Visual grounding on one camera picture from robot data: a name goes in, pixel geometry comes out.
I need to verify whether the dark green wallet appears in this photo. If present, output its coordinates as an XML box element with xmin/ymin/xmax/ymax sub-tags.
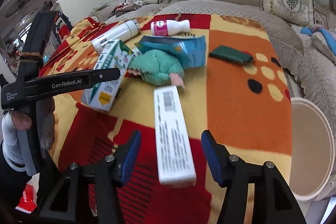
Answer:
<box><xmin>209</xmin><ymin>46</ymin><xmax>253</xmax><ymax>65</ymax></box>

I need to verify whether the white cabinet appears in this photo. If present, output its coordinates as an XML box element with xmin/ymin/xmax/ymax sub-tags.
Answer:
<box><xmin>51</xmin><ymin>0</ymin><xmax>121</xmax><ymax>27</ymax></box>

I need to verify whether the colourful striped cloth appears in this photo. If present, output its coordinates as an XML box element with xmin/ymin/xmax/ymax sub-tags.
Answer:
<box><xmin>300</xmin><ymin>24</ymin><xmax>335</xmax><ymax>60</ymax></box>

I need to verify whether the green plush toy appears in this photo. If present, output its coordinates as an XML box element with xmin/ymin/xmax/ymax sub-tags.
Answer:
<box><xmin>127</xmin><ymin>50</ymin><xmax>185</xmax><ymax>88</ymax></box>

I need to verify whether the white thermos bottle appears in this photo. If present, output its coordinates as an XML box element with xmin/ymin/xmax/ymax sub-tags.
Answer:
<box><xmin>91</xmin><ymin>19</ymin><xmax>141</xmax><ymax>54</ymax></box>

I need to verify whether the orange red patterned blanket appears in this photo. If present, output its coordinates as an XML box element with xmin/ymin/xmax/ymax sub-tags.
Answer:
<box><xmin>50</xmin><ymin>14</ymin><xmax>292</xmax><ymax>223</ymax></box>

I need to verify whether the white gloved left hand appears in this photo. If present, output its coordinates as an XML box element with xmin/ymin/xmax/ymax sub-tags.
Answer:
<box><xmin>1</xmin><ymin>97</ymin><xmax>56</xmax><ymax>172</ymax></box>

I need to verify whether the white pink yogurt bottle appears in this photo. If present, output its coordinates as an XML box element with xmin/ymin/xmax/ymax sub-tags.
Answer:
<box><xmin>150</xmin><ymin>20</ymin><xmax>190</xmax><ymax>36</ymax></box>

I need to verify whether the long white barcode box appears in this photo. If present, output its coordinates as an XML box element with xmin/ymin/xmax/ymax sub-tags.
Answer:
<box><xmin>154</xmin><ymin>86</ymin><xmax>197</xmax><ymax>186</ymax></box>

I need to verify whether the pile of clothes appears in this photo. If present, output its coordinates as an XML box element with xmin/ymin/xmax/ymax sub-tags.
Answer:
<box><xmin>111</xmin><ymin>2</ymin><xmax>142</xmax><ymax>17</ymax></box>

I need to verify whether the white green milk carton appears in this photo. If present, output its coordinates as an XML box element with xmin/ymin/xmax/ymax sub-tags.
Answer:
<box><xmin>81</xmin><ymin>40</ymin><xmax>134</xmax><ymax>111</ymax></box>

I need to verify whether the beige round trash bin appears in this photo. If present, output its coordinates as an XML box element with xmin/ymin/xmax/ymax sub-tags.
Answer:
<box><xmin>289</xmin><ymin>97</ymin><xmax>335</xmax><ymax>201</ymax></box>

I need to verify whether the grey tufted sofa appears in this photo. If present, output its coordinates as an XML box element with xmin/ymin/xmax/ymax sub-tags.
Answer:
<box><xmin>89</xmin><ymin>0</ymin><xmax>336</xmax><ymax>201</ymax></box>

